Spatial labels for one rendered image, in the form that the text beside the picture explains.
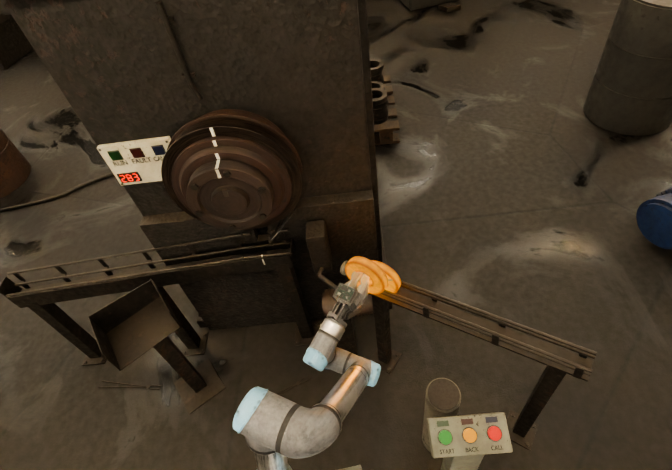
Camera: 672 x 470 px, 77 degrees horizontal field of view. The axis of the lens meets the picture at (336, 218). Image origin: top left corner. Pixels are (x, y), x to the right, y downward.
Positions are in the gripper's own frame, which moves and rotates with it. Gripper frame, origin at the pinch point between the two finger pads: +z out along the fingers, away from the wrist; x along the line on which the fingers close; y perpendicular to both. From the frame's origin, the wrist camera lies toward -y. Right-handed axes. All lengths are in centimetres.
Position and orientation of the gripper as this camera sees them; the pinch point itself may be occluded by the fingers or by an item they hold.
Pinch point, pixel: (365, 272)
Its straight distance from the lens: 147.4
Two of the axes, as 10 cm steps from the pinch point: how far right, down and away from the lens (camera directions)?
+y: -2.6, -4.9, -8.3
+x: -8.4, -3.2, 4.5
